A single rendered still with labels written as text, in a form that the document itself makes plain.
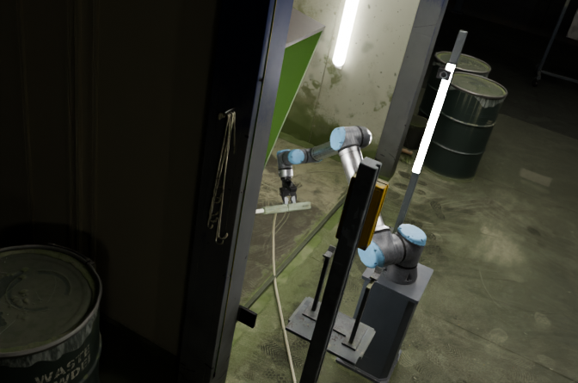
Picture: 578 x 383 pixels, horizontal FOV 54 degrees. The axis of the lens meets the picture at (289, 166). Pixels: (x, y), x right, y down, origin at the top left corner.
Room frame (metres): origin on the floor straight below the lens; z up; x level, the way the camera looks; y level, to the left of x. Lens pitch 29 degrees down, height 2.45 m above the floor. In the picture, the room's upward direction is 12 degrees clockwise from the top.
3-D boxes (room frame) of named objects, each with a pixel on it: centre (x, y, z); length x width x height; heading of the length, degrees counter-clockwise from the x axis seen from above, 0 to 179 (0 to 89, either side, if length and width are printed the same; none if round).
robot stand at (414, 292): (2.37, -0.67, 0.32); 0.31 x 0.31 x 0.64; 68
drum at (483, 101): (5.04, -1.53, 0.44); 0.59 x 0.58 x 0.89; 173
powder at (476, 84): (5.04, -1.53, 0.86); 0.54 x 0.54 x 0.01
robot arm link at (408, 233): (2.37, -0.67, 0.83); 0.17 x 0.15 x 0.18; 124
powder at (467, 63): (5.69, -1.52, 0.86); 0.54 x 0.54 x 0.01
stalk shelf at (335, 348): (1.72, -0.30, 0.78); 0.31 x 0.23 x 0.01; 68
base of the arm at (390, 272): (2.37, -0.67, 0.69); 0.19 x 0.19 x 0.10
